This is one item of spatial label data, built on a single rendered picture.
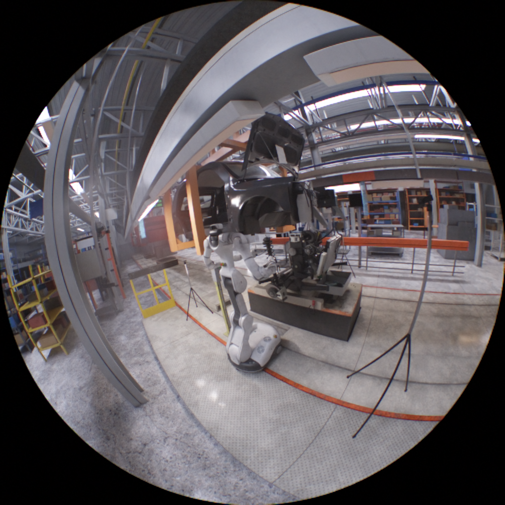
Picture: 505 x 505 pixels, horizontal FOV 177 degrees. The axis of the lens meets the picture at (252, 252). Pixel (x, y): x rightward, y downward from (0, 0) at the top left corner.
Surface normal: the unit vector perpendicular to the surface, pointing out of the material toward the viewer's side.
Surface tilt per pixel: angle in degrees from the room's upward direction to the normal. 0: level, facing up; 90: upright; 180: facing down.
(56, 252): 90
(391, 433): 0
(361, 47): 116
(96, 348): 90
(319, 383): 0
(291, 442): 0
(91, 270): 90
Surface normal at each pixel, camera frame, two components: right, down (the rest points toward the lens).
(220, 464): -0.15, -0.97
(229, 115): -0.55, 0.65
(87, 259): 0.71, 0.04
